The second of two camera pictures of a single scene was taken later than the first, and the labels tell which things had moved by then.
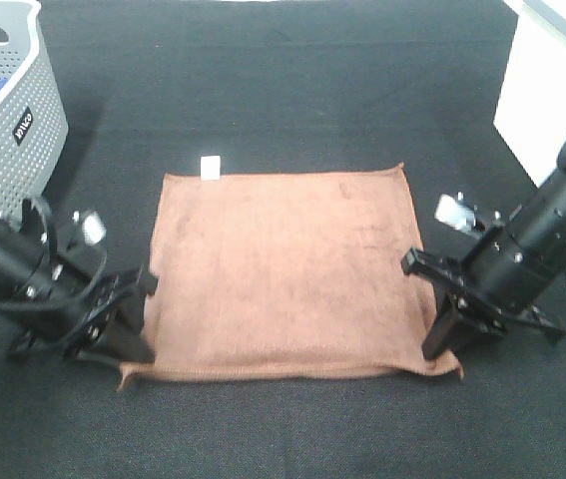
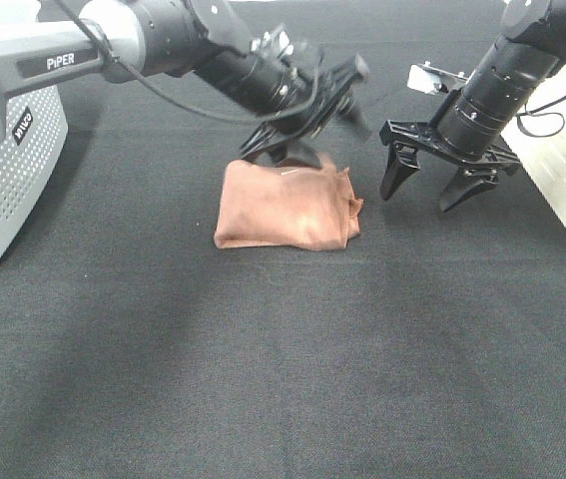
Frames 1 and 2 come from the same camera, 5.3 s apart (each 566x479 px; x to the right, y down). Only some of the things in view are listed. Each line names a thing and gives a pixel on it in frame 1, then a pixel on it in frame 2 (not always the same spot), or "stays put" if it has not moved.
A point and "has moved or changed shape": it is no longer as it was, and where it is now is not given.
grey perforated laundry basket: x=14 y=123 stays put
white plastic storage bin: x=553 y=78 stays put
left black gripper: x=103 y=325 -> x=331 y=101
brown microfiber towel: x=280 y=274 has moved or changed shape
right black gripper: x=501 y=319 -> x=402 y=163
